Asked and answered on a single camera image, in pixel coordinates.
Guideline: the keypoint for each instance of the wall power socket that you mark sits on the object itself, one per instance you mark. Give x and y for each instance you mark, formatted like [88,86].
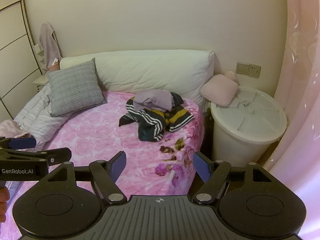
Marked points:
[254,71]

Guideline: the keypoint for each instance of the hanging lilac garment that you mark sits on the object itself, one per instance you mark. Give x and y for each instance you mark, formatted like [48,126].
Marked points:
[48,45]

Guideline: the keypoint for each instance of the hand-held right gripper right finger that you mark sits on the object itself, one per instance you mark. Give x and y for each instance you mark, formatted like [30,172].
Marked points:
[202,167]

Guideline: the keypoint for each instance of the person's left hand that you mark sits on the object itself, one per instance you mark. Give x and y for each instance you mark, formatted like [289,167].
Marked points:
[3,203]

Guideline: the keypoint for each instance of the small pink cushion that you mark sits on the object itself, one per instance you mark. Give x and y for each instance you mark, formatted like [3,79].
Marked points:
[231,75]

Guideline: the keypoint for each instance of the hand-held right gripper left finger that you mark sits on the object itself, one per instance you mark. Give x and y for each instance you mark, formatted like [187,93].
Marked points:
[119,166]

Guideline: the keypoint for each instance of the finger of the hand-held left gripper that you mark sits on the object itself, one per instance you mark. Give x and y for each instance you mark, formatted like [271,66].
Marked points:
[21,143]
[58,155]

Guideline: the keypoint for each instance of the white round lidded bin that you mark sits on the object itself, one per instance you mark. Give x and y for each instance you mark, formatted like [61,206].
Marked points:
[245,125]

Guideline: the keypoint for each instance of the white wardrobe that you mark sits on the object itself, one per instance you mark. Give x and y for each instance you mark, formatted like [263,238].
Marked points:
[15,62]

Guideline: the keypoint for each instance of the pink curtain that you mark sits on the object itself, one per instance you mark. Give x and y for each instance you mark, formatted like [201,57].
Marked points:
[302,92]

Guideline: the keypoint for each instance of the long white headboard cushion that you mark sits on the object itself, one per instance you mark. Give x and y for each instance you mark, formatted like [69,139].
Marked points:
[155,70]

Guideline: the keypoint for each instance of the pink pillow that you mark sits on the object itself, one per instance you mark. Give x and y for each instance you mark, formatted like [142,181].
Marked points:
[220,90]

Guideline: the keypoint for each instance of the pile of striped clothes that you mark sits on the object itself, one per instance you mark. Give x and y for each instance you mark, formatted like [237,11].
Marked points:
[152,125]

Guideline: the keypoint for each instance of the striped lilac quilt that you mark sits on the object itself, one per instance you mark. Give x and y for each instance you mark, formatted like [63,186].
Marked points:
[37,120]

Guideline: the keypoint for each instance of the grey checked pillow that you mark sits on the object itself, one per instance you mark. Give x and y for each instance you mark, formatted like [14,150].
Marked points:
[75,92]

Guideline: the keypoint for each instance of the white wall rack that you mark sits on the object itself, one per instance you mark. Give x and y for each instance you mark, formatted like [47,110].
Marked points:
[39,53]

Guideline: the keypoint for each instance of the wall light switch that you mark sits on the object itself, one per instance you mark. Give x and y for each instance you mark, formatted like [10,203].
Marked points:
[242,68]

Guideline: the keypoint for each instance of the pink floral blanket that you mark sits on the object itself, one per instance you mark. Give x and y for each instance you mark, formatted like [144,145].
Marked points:
[95,135]

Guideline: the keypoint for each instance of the white nightstand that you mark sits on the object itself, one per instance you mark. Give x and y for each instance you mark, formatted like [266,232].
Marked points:
[40,81]

